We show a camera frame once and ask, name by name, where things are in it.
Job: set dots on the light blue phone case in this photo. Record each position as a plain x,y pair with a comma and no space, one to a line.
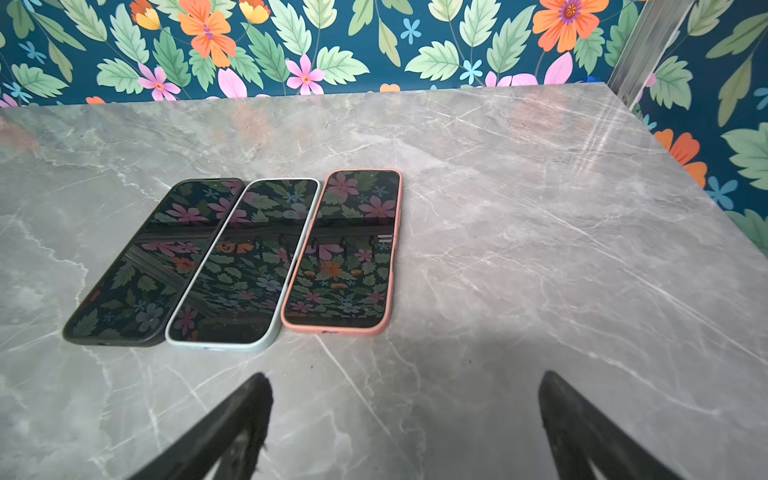
264,342

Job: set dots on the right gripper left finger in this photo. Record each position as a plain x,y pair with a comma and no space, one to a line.
225,443

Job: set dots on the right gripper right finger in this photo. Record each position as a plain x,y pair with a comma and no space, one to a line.
585,443

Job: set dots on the pink phone case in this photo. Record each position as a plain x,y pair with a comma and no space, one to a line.
390,288

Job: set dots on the black phone case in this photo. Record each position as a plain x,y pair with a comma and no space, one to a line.
114,343

